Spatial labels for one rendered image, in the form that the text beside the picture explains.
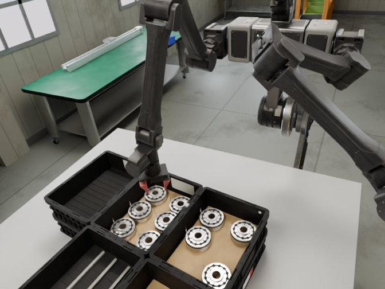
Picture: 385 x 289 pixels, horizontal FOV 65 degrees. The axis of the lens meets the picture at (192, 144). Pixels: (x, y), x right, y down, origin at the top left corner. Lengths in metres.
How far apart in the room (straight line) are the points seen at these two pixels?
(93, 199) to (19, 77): 2.37
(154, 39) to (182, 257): 0.79
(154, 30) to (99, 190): 0.94
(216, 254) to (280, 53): 0.79
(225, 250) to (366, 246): 1.41
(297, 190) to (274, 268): 0.48
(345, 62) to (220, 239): 0.77
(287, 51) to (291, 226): 0.95
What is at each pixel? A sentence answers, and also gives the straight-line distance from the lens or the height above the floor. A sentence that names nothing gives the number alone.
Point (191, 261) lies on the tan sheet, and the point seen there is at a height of 0.83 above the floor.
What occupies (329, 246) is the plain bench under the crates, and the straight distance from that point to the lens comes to 1.49.
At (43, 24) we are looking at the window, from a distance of 3.85.
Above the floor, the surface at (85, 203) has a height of 0.83.
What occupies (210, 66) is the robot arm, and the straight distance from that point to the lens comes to 1.20.
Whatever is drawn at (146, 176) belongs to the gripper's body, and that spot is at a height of 1.16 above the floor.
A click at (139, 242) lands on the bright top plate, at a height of 0.86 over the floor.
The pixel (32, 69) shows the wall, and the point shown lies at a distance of 3.79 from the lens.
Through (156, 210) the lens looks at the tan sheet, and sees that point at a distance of 1.41.
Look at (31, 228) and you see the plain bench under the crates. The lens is 1.75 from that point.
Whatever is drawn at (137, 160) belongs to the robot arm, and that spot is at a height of 1.27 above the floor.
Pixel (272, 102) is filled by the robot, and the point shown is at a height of 1.21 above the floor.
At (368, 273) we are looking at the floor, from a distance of 2.35.
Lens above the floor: 1.85
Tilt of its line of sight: 35 degrees down
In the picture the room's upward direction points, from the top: 5 degrees counter-clockwise
